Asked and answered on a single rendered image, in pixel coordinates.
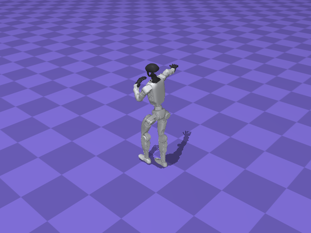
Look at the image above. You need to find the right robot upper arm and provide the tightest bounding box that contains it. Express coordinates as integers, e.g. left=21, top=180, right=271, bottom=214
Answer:
left=159, top=69, right=170, bottom=81

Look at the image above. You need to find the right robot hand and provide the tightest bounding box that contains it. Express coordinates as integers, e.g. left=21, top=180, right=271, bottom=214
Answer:
left=169, top=64, right=178, bottom=71

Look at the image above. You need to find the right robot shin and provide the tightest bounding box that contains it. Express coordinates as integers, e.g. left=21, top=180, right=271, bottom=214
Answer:
left=158, top=136, right=168, bottom=162

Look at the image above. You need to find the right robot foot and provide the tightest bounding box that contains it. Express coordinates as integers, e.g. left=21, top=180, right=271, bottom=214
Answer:
left=155, top=158, right=167, bottom=167

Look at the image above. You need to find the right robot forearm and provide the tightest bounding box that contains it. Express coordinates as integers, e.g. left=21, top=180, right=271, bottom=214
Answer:
left=166, top=68, right=175, bottom=75

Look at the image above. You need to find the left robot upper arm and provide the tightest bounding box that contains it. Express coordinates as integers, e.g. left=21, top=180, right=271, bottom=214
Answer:
left=137, top=85, right=152, bottom=102

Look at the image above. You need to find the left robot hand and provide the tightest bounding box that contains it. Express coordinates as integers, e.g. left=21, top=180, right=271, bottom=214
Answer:
left=135, top=76, right=147, bottom=87

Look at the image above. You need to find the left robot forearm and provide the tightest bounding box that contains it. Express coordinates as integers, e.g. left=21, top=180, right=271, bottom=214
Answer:
left=133, top=84, right=140, bottom=100

